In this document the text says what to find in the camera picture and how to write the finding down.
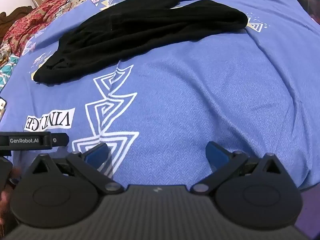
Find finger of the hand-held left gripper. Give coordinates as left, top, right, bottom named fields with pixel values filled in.
left=49, top=132, right=70, bottom=148

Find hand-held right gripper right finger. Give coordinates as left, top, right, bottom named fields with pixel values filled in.
left=191, top=141, right=288, bottom=194

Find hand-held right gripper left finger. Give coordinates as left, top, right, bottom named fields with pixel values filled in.
left=24, top=142, right=125, bottom=194

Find black pants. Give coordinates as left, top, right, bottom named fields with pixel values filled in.
left=32, top=0, right=249, bottom=86

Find person's left hand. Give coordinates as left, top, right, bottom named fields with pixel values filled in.
left=0, top=166, right=22, bottom=227

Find blue printed bedsheet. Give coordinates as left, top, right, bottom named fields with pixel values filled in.
left=0, top=0, right=320, bottom=196

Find teal patterned cloth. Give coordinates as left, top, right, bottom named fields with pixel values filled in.
left=0, top=55, right=21, bottom=92

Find grey floral cloth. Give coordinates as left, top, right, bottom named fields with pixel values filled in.
left=0, top=42, right=13, bottom=66

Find red floral cloth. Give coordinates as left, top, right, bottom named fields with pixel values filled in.
left=3, top=0, right=84, bottom=57

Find carved wooden headboard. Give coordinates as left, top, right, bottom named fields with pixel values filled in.
left=0, top=5, right=33, bottom=43

